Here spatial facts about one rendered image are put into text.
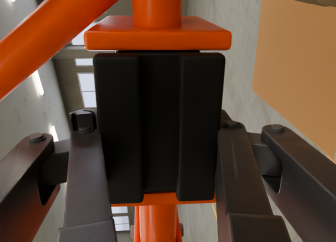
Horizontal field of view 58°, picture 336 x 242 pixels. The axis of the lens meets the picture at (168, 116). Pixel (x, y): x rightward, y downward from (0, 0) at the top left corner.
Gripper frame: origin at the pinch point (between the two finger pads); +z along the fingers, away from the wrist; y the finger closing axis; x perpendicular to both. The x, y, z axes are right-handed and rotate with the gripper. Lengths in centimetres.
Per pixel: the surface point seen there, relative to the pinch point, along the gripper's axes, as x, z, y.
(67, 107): -324, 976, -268
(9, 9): -6, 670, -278
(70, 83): -233, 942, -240
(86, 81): -227, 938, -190
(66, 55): -135, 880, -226
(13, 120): -222, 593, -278
